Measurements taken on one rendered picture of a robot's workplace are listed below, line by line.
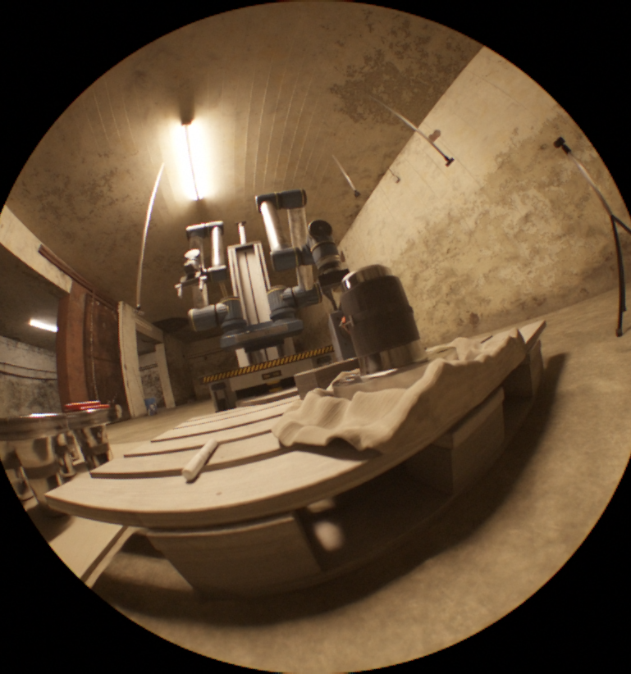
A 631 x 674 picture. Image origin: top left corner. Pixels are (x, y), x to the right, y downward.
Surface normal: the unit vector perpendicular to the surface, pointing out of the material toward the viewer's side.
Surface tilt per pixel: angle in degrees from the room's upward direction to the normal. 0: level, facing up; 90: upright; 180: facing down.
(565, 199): 90
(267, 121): 180
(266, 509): 90
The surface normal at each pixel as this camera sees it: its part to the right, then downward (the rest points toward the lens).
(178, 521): 0.25, -0.21
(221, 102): 0.26, 0.95
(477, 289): -0.93, 0.22
